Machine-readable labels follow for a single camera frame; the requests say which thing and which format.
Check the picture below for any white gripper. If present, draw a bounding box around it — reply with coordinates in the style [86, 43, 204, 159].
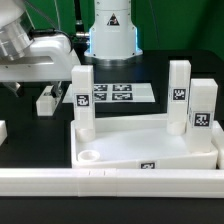
[0, 35, 80, 98]

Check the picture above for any white desk top tray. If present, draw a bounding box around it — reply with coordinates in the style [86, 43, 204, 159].
[71, 114, 218, 169]

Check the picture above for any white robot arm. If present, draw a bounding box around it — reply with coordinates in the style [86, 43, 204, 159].
[0, 0, 142, 88]

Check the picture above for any white block left edge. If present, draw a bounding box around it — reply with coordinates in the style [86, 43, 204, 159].
[0, 120, 7, 146]

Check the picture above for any black cable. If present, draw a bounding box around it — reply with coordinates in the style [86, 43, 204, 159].
[73, 0, 91, 54]

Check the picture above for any white marker base plate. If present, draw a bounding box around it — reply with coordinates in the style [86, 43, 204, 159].
[62, 83, 157, 104]

